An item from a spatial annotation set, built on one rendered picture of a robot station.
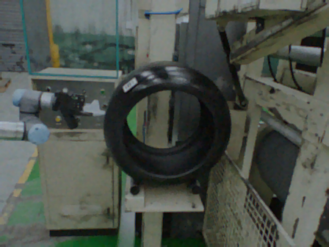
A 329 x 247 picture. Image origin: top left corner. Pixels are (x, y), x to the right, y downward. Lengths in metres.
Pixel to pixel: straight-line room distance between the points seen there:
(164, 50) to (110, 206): 1.28
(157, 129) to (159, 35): 0.50
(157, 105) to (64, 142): 0.77
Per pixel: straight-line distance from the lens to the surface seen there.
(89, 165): 1.92
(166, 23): 1.35
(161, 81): 0.99
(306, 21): 0.86
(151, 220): 1.77
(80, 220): 2.21
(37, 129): 1.05
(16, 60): 10.42
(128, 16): 10.05
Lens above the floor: 1.56
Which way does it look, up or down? 20 degrees down
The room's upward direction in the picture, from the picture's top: 4 degrees clockwise
